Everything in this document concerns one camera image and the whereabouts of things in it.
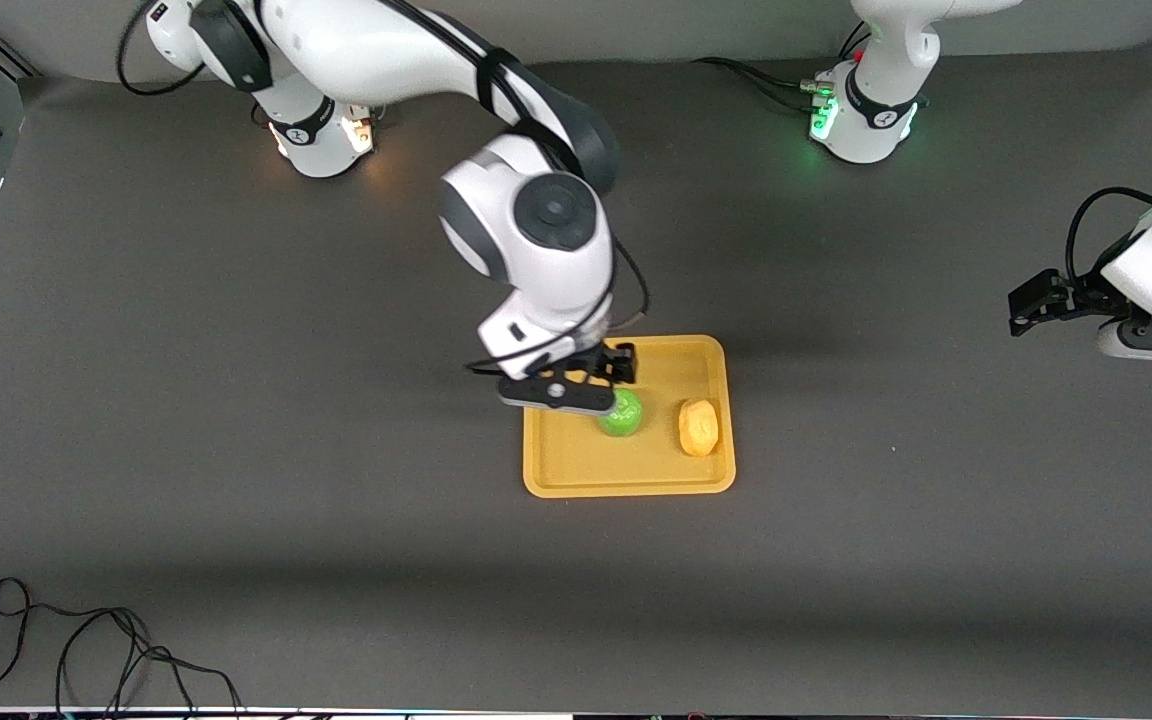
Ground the green toy apple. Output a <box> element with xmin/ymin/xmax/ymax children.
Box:
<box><xmin>596</xmin><ymin>388</ymin><xmax>645</xmax><ymax>438</ymax></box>

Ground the yellow plastic tray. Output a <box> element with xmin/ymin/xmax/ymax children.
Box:
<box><xmin>522</xmin><ymin>335</ymin><xmax>737</xmax><ymax>498</ymax></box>

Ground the yellow toy potato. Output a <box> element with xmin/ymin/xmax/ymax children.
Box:
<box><xmin>677</xmin><ymin>399</ymin><xmax>720</xmax><ymax>458</ymax></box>

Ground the black left base cable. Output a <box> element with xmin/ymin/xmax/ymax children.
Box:
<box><xmin>693</xmin><ymin>56</ymin><xmax>819</xmax><ymax>93</ymax></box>
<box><xmin>736</xmin><ymin>70</ymin><xmax>825</xmax><ymax>114</ymax></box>

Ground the black right arm shoulder cable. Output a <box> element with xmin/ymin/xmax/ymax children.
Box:
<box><xmin>115</xmin><ymin>0</ymin><xmax>209</xmax><ymax>98</ymax></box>

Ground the thin black looped cable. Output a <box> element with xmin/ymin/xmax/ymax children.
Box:
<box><xmin>0</xmin><ymin>577</ymin><xmax>152</xmax><ymax>713</ymax></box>
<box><xmin>54</xmin><ymin>605</ymin><xmax>243</xmax><ymax>717</ymax></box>

